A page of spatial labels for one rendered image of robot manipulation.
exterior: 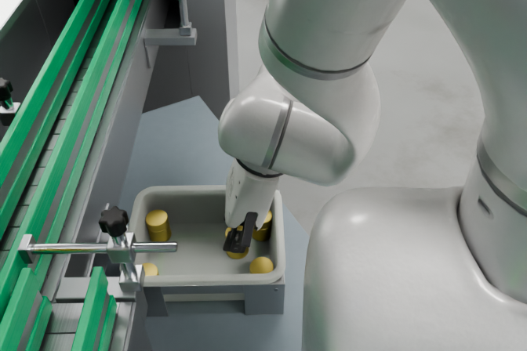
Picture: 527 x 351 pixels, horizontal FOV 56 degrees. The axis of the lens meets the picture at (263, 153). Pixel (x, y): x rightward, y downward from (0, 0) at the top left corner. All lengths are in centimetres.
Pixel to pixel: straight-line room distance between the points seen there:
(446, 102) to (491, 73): 229
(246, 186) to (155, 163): 38
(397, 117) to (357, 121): 191
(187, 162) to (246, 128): 49
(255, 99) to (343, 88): 13
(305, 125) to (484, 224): 27
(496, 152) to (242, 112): 30
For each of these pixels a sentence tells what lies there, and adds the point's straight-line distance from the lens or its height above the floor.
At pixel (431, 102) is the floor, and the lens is 246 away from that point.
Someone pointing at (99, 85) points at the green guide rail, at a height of 92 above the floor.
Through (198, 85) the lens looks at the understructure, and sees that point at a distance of 144.
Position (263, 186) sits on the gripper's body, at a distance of 61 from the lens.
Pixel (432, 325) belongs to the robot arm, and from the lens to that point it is 25.
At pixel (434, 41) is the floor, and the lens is 293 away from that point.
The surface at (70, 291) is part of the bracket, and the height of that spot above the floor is 89.
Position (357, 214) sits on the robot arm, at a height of 121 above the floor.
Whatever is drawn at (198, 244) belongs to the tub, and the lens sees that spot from 80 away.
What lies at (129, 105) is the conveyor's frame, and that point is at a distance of 97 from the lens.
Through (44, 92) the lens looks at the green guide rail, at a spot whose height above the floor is 94.
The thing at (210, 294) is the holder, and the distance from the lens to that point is 71.
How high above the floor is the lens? 140
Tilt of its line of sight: 43 degrees down
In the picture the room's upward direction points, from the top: straight up
